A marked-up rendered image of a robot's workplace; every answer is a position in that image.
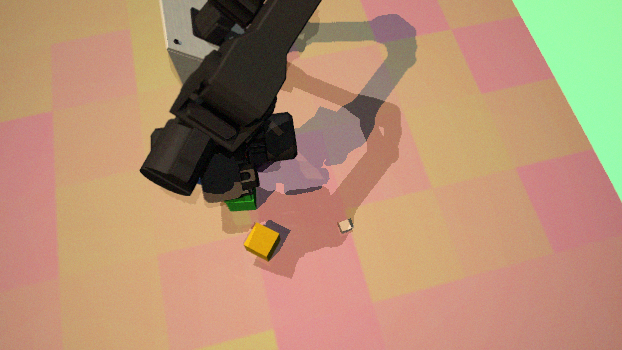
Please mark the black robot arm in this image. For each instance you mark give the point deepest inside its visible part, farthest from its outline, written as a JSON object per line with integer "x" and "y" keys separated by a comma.
{"x": 238, "y": 83}

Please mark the yellow block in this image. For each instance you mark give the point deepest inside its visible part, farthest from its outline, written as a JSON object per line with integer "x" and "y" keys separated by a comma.
{"x": 262, "y": 242}

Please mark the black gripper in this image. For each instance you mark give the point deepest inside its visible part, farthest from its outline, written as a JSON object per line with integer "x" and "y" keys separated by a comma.
{"x": 274, "y": 141}

